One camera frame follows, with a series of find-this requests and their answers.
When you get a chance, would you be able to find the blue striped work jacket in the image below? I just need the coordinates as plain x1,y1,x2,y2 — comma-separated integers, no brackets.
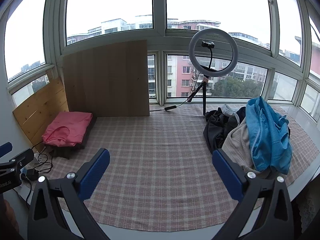
246,96,292,175

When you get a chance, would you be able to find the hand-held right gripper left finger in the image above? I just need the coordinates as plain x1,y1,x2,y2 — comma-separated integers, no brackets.
27,148,110,240

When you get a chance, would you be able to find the black adapter cable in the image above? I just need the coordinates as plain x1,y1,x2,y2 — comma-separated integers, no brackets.
35,152,54,173

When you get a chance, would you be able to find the white window frame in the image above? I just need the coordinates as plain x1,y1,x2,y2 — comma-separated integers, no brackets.
0,0,320,120

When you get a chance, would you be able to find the large plywood board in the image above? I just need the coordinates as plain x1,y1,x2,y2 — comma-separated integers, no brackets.
62,39,150,118

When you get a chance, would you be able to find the pine plank panel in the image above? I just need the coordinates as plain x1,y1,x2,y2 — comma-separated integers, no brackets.
12,76,69,153

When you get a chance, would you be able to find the white mesh garment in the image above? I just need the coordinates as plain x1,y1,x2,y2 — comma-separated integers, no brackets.
220,104,240,117

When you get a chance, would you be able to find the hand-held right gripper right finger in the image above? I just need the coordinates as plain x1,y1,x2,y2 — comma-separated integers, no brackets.
212,149,294,240

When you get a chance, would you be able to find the folded dark brown garment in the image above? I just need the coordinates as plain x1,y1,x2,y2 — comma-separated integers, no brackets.
49,116,97,160

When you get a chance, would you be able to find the navy garment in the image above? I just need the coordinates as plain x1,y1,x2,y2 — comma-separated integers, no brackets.
236,107,248,126

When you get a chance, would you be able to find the black charger cable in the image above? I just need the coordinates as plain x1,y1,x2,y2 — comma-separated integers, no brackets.
31,140,47,156

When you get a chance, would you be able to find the black tripod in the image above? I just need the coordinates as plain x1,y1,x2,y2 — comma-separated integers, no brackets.
187,69,215,117

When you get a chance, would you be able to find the black plug with cable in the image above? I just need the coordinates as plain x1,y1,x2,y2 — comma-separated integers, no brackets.
21,175,35,207

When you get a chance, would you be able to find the crumpled black garment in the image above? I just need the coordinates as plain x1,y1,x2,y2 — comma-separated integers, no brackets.
203,107,240,154

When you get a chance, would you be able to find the pink plaid blanket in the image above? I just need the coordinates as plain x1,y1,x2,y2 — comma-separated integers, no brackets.
37,104,320,232

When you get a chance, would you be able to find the folded pink garment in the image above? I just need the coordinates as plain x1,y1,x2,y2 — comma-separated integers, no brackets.
42,112,93,147

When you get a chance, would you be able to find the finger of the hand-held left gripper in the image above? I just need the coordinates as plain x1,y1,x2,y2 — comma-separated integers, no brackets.
0,149,35,175
0,142,13,158

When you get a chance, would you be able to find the white ring light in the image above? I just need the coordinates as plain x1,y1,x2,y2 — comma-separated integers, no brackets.
188,29,239,77

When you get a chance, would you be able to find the person's left hand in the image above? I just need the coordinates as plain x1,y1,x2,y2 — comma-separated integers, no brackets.
0,200,20,240

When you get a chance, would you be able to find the black power adapter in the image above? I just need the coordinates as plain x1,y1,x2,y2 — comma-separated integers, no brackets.
26,169,40,181

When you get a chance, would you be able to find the beige knit sweater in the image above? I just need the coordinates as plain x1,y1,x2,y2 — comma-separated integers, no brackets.
222,124,273,179

